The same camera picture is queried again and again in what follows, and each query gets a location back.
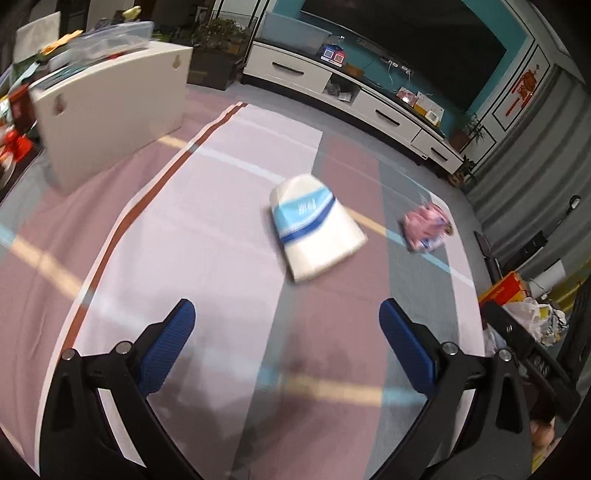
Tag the white plastic bag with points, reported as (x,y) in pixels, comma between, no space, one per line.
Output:
(531,318)

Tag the small potted plant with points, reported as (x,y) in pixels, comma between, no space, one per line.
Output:
(466,170)

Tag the white television cabinet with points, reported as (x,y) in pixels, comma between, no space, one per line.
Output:
(351,92)

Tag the yellow and white card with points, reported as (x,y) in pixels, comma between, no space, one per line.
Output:
(427,108)

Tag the red wall ornament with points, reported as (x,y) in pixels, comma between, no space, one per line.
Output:
(524,92)

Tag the grey panel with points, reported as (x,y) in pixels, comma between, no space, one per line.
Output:
(295,30)

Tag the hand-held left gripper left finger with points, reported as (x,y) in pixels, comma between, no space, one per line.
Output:
(171,341)

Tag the large black television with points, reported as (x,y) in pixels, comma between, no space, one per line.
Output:
(406,46)

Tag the striped pink and grey sheet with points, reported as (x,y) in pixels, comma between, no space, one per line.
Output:
(184,230)

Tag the bushy green potted plant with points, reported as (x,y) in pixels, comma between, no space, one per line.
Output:
(217,50)

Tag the small pink bag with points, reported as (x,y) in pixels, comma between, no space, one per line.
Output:
(425,228)

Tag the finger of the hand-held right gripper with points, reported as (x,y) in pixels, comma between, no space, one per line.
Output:
(503,325)

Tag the grey curtain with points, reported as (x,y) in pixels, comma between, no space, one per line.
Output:
(531,184)

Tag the clear plastic container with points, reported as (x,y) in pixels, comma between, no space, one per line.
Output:
(111,39)

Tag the orange cardboard box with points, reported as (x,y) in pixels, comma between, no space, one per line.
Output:
(503,288)

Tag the tall potted plant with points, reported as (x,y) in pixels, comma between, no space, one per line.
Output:
(466,131)

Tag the white wooden box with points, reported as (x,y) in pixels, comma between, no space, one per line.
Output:
(120,106)

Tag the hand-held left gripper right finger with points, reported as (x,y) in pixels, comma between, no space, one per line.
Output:
(406,346)

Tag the person's right hand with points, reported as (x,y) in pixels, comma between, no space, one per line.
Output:
(542,436)

